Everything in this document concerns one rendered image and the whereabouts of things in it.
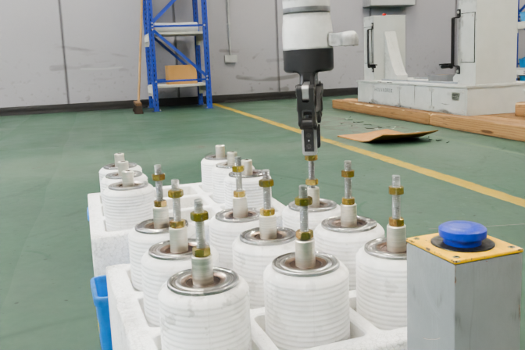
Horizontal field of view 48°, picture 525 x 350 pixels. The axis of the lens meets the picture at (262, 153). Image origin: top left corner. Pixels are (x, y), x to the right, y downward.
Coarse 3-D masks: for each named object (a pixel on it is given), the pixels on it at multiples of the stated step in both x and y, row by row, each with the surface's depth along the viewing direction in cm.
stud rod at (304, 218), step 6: (300, 186) 65; (306, 186) 65; (300, 192) 65; (306, 192) 65; (300, 210) 65; (306, 210) 65; (300, 216) 65; (306, 216) 65; (300, 222) 65; (306, 222) 65; (300, 228) 66; (306, 228) 65; (306, 240) 65
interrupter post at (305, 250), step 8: (296, 240) 66; (312, 240) 65; (296, 248) 66; (304, 248) 65; (312, 248) 65; (296, 256) 66; (304, 256) 65; (312, 256) 65; (296, 264) 66; (304, 264) 65; (312, 264) 65
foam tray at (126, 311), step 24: (120, 264) 90; (120, 288) 81; (120, 312) 73; (144, 312) 78; (264, 312) 71; (120, 336) 75; (144, 336) 66; (264, 336) 65; (360, 336) 66; (384, 336) 64
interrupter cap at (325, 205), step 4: (320, 200) 94; (324, 200) 95; (328, 200) 94; (288, 204) 93; (292, 204) 93; (320, 204) 93; (324, 204) 92; (328, 204) 92; (332, 204) 92; (336, 204) 91; (292, 208) 90; (296, 208) 90; (312, 208) 91; (316, 208) 90; (320, 208) 90; (324, 208) 90; (328, 208) 89; (332, 208) 90
